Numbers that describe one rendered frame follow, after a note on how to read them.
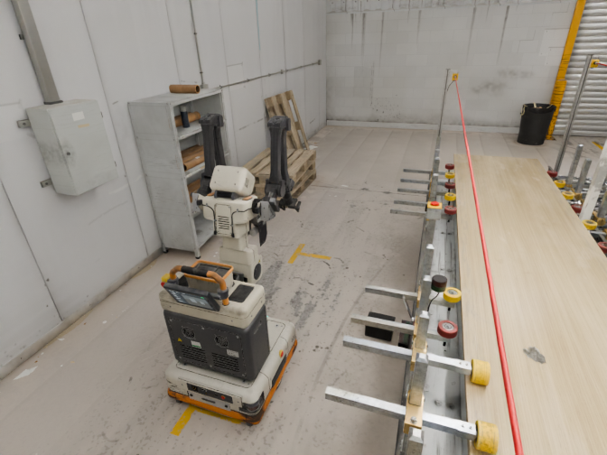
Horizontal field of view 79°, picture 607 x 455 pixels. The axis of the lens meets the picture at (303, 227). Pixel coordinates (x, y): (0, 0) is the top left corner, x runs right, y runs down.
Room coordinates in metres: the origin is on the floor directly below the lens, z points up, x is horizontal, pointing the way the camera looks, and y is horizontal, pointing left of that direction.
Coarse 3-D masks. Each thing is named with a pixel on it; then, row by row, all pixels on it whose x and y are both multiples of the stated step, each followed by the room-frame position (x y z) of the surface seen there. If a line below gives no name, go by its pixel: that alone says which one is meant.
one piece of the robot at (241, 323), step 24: (240, 288) 1.62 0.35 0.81; (168, 312) 1.60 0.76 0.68; (192, 312) 1.53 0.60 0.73; (216, 312) 1.48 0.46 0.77; (240, 312) 1.43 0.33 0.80; (264, 312) 1.61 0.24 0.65; (192, 336) 1.54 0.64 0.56; (216, 336) 1.48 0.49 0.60; (240, 336) 1.43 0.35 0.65; (264, 336) 1.58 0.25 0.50; (192, 360) 1.56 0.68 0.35; (216, 360) 1.50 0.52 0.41; (240, 360) 1.44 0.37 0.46; (264, 360) 1.55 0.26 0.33
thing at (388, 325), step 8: (352, 320) 1.30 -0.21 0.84; (360, 320) 1.29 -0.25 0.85; (368, 320) 1.28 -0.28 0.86; (376, 320) 1.28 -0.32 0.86; (384, 320) 1.27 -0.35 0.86; (384, 328) 1.25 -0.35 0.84; (392, 328) 1.24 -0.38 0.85; (400, 328) 1.23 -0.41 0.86; (408, 328) 1.22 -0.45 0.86; (432, 336) 1.18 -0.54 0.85; (440, 336) 1.17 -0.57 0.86
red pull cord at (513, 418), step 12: (456, 84) 3.03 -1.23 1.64; (468, 156) 1.19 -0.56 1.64; (480, 216) 0.74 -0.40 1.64; (480, 228) 0.69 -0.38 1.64; (492, 288) 0.48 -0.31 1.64; (492, 300) 0.45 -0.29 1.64; (492, 312) 0.43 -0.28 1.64; (504, 348) 0.35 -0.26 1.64; (504, 360) 0.33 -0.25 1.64; (504, 372) 0.32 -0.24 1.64; (504, 384) 0.30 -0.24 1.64; (516, 420) 0.25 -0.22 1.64; (516, 432) 0.24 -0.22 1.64; (516, 444) 0.23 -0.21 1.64
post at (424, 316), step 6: (420, 312) 1.03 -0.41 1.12; (426, 312) 1.02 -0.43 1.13; (420, 318) 1.01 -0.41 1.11; (426, 318) 1.00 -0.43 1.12; (420, 324) 1.00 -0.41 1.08; (426, 324) 1.00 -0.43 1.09; (420, 330) 1.00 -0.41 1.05; (426, 330) 1.00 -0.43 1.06; (420, 336) 1.00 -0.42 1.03; (426, 336) 1.00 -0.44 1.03; (420, 342) 1.00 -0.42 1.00; (408, 390) 1.01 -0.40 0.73
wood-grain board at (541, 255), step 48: (480, 192) 2.62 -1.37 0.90; (528, 192) 2.58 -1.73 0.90; (480, 240) 1.89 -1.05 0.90; (528, 240) 1.87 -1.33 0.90; (576, 240) 1.85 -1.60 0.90; (480, 288) 1.43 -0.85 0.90; (528, 288) 1.42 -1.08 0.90; (576, 288) 1.41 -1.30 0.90; (480, 336) 1.12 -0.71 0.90; (528, 336) 1.11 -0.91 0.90; (576, 336) 1.10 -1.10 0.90; (528, 384) 0.88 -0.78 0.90; (576, 384) 0.88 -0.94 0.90; (528, 432) 0.71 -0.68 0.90; (576, 432) 0.70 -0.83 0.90
